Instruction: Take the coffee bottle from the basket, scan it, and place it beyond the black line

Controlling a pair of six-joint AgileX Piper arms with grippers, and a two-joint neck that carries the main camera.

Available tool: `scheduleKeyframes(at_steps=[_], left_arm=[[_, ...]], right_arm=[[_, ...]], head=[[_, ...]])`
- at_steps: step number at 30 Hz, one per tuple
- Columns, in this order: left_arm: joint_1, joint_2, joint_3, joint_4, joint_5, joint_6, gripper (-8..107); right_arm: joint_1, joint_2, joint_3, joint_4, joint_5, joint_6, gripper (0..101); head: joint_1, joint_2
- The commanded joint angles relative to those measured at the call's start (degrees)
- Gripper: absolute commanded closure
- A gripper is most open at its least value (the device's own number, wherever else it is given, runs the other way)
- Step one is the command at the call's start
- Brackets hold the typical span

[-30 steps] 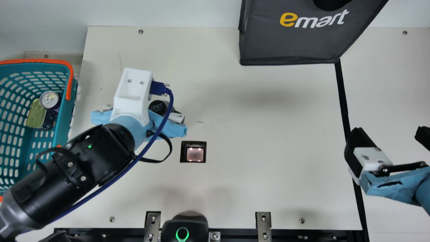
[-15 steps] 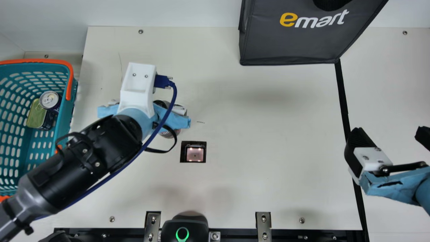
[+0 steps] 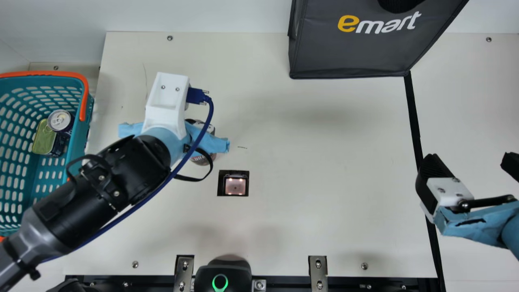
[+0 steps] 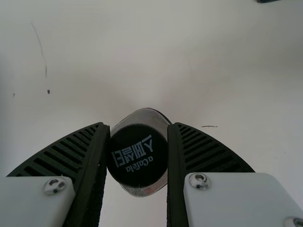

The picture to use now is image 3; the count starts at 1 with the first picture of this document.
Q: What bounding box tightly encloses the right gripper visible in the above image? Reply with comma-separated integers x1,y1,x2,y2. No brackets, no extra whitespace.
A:
416,152,519,260

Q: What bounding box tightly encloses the dark grey bag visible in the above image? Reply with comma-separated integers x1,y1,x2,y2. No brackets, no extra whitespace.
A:
287,0,470,79

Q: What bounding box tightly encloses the dark coffee bottle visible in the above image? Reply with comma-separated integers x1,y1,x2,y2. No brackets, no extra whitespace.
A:
184,119,218,165

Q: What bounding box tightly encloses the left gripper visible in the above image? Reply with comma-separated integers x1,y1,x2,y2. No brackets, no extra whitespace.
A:
118,121,230,167

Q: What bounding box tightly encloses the black device with green light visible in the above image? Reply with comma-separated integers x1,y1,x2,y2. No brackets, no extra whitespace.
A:
194,256,253,292

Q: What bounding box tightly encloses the dark blue can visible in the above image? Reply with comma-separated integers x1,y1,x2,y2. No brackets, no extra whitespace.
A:
47,109,77,158

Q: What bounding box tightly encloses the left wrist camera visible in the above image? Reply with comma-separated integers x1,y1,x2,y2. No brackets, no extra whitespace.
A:
141,72,190,140

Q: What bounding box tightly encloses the thin black cable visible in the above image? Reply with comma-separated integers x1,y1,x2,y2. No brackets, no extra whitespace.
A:
174,148,214,182

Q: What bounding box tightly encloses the blue cable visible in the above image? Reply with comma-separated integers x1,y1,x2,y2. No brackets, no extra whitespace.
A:
41,87,214,264

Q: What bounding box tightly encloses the small square scanner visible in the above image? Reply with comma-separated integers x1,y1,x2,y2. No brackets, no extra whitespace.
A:
217,170,250,197

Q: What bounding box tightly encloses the black strip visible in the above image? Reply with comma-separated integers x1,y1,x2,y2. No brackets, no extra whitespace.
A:
403,71,446,292

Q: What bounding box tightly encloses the teal shopping basket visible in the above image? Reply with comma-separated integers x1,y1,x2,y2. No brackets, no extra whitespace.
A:
0,71,94,238

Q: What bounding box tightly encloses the rectangular tin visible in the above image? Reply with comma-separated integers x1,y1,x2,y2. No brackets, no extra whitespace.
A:
32,118,57,155

